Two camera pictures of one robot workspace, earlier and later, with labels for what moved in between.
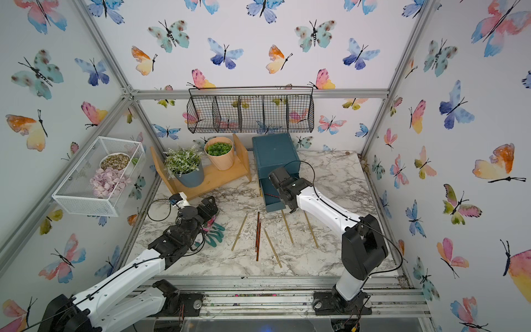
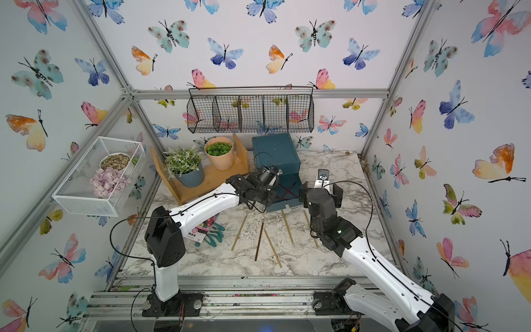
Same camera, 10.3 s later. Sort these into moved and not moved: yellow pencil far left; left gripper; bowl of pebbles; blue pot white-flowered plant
Moved: left gripper
Not moved: bowl of pebbles; blue pot white-flowered plant; yellow pencil far left
